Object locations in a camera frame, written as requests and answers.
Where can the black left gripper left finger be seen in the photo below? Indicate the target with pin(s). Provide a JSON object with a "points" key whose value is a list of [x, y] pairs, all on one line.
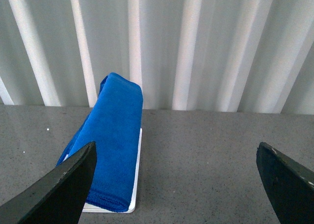
{"points": [[59, 196]]}

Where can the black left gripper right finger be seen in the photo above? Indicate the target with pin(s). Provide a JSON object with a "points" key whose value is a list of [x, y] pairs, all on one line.
{"points": [[288, 184]]}

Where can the blue microfiber cloth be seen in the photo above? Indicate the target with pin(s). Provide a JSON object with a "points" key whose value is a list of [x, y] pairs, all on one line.
{"points": [[114, 125]]}

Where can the white rack with wooden bars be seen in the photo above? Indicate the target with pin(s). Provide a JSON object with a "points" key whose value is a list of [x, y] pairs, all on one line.
{"points": [[136, 179]]}

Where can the white pleated curtain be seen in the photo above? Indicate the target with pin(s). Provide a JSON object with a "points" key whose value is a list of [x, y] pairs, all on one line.
{"points": [[214, 55]]}

